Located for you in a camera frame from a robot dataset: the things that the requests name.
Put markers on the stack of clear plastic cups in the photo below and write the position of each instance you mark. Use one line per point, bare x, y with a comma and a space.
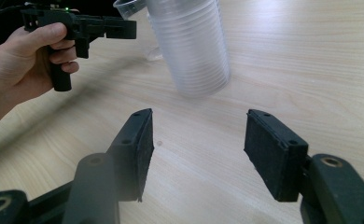
192, 53

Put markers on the single clear plastic cup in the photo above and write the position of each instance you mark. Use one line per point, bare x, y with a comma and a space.
128, 8

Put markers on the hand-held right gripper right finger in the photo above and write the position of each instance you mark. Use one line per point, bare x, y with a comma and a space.
275, 158

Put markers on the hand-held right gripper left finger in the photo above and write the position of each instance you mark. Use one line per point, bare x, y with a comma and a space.
133, 158

